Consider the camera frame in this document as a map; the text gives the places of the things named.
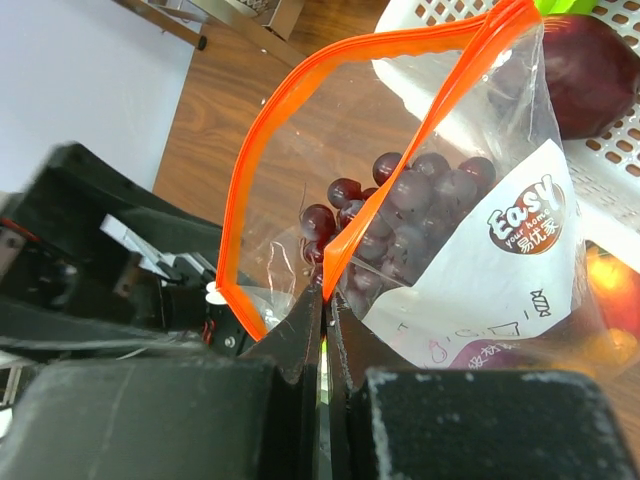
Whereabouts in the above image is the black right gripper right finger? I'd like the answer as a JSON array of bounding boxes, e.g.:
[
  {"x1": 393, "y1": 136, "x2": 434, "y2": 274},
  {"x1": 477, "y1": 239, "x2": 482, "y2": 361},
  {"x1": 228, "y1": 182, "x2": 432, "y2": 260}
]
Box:
[{"x1": 325, "y1": 295, "x2": 638, "y2": 479}]

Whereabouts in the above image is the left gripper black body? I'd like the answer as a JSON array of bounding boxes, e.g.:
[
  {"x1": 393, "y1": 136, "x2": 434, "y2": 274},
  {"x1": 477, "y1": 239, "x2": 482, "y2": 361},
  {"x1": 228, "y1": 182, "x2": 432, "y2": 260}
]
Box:
[{"x1": 1, "y1": 143, "x2": 252, "y2": 358}]

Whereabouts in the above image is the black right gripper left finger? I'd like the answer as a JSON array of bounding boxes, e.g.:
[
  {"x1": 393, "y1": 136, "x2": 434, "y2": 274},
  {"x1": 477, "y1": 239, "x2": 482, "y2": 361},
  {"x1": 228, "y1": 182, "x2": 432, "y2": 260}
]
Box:
[{"x1": 1, "y1": 286, "x2": 323, "y2": 479}]

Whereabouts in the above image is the dark grapes bunch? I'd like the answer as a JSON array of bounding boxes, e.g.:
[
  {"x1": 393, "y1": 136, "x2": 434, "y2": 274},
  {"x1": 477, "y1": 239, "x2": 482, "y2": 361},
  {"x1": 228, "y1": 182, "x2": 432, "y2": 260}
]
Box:
[{"x1": 299, "y1": 152, "x2": 497, "y2": 316}]

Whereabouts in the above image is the clear zip top bag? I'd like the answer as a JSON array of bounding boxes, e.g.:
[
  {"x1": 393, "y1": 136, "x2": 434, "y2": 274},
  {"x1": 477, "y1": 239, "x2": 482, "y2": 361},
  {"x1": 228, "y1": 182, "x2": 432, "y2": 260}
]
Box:
[{"x1": 216, "y1": 1, "x2": 637, "y2": 376}]

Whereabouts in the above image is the orange mango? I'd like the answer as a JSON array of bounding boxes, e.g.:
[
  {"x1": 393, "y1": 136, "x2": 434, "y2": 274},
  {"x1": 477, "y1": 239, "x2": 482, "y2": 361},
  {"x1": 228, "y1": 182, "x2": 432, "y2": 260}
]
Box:
[{"x1": 586, "y1": 244, "x2": 639, "y2": 368}]

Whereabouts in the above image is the metal dish rack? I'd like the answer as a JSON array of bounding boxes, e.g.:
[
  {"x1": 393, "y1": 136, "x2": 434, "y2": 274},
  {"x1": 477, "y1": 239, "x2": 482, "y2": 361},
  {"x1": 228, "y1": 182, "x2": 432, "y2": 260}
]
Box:
[{"x1": 117, "y1": 0, "x2": 304, "y2": 67}]

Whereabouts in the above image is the white plastic basket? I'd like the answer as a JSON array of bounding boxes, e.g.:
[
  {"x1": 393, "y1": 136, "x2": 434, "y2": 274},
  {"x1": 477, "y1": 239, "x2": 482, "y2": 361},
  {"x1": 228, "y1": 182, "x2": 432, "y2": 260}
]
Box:
[{"x1": 375, "y1": 1, "x2": 639, "y2": 270}]

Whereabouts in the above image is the green leaf vegetable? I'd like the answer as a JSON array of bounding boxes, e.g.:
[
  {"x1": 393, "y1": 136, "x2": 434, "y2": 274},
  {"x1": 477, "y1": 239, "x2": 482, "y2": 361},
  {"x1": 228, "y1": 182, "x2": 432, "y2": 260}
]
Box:
[{"x1": 534, "y1": 0, "x2": 598, "y2": 16}]

